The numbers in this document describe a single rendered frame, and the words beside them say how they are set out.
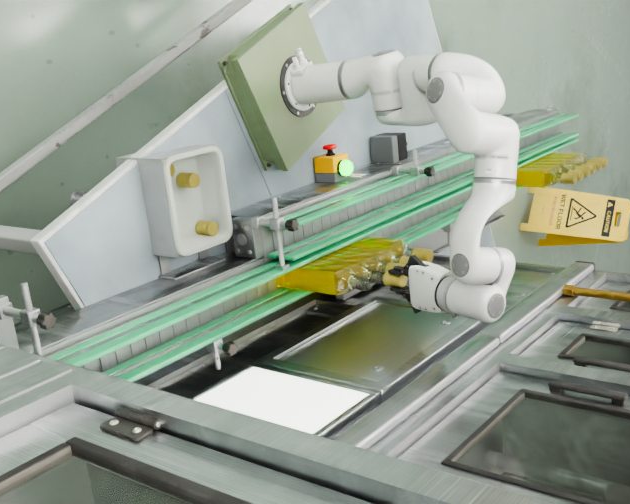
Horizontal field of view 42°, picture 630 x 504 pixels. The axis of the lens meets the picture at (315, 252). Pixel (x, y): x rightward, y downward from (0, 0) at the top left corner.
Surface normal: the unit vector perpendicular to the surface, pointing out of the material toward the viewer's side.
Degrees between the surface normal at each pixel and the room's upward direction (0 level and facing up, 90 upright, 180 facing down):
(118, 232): 0
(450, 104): 99
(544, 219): 77
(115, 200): 0
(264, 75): 4
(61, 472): 90
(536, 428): 90
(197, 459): 90
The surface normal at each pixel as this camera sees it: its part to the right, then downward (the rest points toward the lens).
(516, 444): -0.11, -0.96
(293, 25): 0.79, 0.02
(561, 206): -0.38, -0.25
